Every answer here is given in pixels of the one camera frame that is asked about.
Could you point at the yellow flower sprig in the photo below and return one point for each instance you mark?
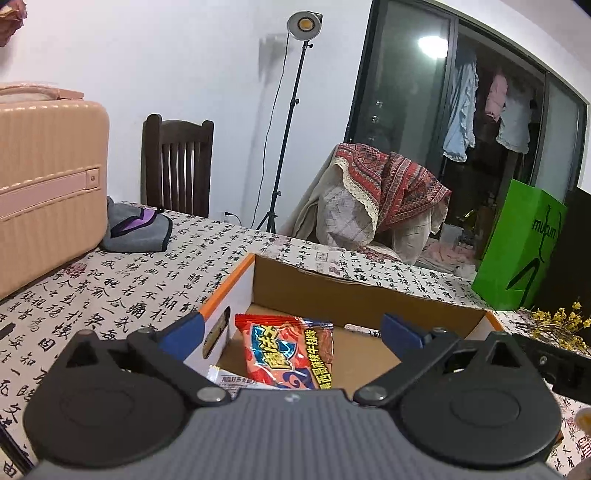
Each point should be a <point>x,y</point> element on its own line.
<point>561,318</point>

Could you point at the green paper bag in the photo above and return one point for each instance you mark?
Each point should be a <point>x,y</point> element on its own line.
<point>508,258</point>

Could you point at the black paper bag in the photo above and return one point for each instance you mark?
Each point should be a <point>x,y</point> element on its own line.
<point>572,258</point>

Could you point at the beige covered armchair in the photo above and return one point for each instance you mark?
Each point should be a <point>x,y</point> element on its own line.
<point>341,217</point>

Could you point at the grey and purple pouch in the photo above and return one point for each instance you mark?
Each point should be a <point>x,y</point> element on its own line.
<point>134,235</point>

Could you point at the hanging blue shirt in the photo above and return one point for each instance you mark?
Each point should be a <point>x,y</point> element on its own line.
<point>461,115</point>

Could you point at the white cracker snack packet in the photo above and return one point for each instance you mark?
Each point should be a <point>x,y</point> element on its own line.
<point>221,378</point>

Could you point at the pink hard-shell suitcase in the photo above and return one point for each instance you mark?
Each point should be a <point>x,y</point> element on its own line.
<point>46,184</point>

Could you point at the studio light on stand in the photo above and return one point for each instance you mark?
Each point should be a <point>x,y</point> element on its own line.
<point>304,23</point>

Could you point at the dark wooden chair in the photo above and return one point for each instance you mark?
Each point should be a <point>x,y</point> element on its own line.
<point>178,166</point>

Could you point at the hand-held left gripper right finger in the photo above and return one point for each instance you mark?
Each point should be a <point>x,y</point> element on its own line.
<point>401,334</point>

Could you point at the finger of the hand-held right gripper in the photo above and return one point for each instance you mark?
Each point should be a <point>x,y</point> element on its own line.
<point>565,369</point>

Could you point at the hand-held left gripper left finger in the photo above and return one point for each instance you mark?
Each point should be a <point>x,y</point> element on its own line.
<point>184,333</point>

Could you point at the red snack packet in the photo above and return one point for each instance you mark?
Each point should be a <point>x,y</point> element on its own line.
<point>277,350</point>

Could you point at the orange cardboard box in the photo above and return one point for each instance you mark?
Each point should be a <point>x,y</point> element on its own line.
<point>323,295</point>

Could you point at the red patterned cloth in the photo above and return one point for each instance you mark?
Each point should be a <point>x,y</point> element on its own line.
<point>401,189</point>

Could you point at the white printed paper slip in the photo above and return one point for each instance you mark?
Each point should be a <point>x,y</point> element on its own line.
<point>362,330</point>

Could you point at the hanging pink garment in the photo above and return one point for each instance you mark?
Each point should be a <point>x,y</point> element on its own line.
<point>496,97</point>

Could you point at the sliding glass door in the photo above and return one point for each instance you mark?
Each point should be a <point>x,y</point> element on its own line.
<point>397,92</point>

